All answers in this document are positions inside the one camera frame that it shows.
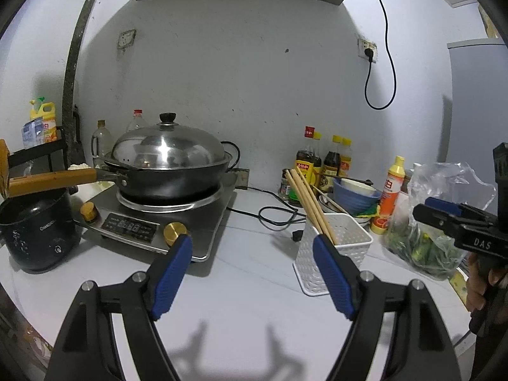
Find dark wooden utensil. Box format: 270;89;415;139
317;172;374;186

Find small spice jar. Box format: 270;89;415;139
279;169;292;200

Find yellow detergent bottle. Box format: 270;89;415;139
31;97;58;144

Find person's right hand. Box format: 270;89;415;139
466;254;505;313

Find black wall cable with plug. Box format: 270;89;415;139
366;0;398;110

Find white plate dark rim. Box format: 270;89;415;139
318;194;378;226

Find red-capped seasoning oil bottle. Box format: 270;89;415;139
291;126;317;207

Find orange dish soap bottle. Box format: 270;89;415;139
371;156;406;236

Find bunch of wooden chopsticks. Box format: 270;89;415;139
285;168;337;247

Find silver induction cooker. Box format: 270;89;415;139
75;183;239;263

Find white refrigerator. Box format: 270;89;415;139
446;37;508;167

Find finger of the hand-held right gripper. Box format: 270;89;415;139
424;196;498;225
413;204;490;244

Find clear plastic oil bottle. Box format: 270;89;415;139
91;120;114;167

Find white wall socket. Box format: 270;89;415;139
357;37;378;63

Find blue bowl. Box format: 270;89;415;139
332;178;382;216

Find yellow-capped dark sauce bottle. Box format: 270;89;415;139
311;132;324;189
321;135;343;191

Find dark vertical pipe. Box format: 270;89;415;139
63;0;104;144

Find black wok with wooden handle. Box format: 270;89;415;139
8;155;233;203

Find yellow-capped amber sauce bottle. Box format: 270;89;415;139
338;137;353;179

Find white woven plastic basket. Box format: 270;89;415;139
293;213;374;296

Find blue packets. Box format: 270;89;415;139
22;118;44;149

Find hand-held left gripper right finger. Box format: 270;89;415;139
312;233;463;381

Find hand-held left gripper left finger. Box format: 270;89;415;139
43;233;194;381

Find dark hanging tool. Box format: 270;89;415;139
70;105;85;163

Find clear plastic bag of vegetables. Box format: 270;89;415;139
383;161;498;282

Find clear bottle red cap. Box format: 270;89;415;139
126;109;148;132

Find dark electric pot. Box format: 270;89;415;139
0;184;82;274

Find black cooker power cable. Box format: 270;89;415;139
220;141;308;243

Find wooden block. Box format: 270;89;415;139
0;139;10;199

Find black shelf rack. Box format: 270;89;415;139
8;127;66;179

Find white bowl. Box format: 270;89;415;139
340;178;378;197

